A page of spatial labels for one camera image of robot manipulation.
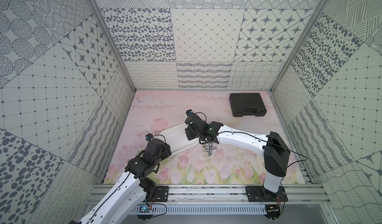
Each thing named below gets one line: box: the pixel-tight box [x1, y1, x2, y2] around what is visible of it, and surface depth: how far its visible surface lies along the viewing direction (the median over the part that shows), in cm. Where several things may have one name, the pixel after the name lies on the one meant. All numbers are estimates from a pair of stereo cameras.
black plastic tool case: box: [229, 93, 267, 117], surface depth 107 cm
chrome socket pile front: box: [202, 142, 218, 156], surface depth 92 cm
